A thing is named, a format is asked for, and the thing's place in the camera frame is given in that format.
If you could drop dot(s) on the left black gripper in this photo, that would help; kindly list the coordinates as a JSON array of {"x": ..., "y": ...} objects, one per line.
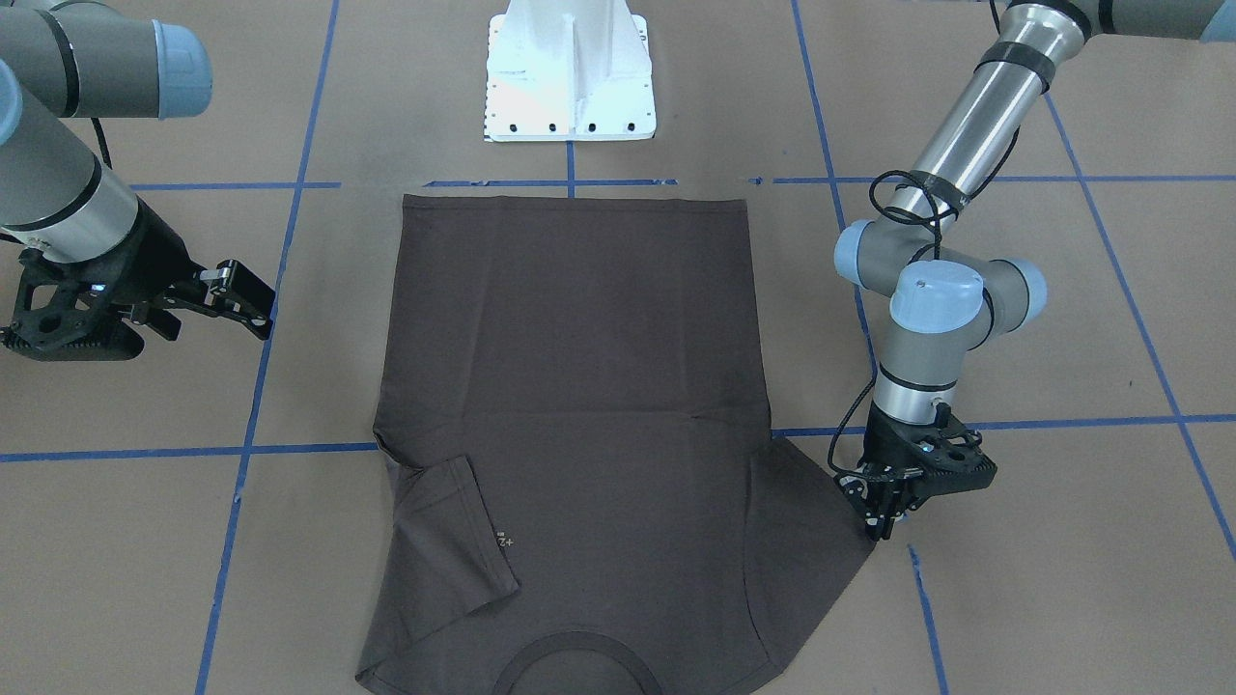
[{"x": 886, "y": 446}]

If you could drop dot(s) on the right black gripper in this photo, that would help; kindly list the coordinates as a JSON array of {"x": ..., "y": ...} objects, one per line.
[{"x": 154, "y": 263}]

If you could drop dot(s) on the brown t-shirt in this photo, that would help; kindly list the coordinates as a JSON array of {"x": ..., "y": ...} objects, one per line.
[{"x": 587, "y": 496}]

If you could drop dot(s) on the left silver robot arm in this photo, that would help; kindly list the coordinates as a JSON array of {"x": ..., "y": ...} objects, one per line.
[{"x": 943, "y": 304}]

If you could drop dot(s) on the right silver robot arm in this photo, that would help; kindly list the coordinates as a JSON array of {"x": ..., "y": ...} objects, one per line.
[{"x": 66, "y": 66}]

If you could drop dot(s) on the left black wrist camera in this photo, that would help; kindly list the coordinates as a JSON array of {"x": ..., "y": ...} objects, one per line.
[{"x": 952, "y": 465}]

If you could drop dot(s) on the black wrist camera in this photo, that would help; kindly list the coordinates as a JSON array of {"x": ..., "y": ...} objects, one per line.
[
  {"x": 952, "y": 465},
  {"x": 65, "y": 313}
]

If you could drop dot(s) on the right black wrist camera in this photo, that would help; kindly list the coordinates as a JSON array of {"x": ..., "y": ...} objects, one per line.
[{"x": 65, "y": 313}]

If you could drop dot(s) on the white pedestal column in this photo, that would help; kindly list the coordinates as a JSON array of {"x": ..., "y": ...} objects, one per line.
[{"x": 562, "y": 71}]

